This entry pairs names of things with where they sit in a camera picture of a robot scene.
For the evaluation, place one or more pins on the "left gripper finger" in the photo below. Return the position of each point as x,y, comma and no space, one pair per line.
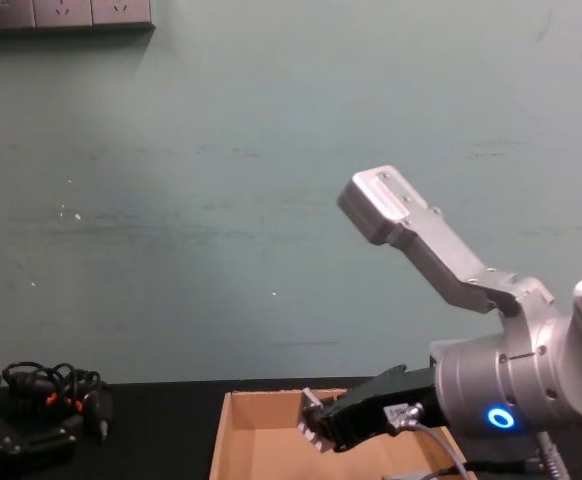
72,422
51,444

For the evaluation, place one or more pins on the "grey wall socket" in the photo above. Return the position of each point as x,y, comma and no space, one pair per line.
121,11
6,12
63,12

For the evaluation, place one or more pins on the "black table cloth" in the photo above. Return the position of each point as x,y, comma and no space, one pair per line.
161,440

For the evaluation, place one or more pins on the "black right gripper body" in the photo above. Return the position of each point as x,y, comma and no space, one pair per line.
396,395

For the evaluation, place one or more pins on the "shallow brown cardboard tray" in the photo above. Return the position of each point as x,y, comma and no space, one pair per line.
261,450

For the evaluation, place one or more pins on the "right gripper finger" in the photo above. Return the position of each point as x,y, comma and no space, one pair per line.
336,425

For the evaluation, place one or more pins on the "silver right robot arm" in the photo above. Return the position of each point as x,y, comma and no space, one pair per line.
496,380

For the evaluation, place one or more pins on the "silver metal corner bracket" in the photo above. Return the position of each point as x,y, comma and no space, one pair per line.
311,420

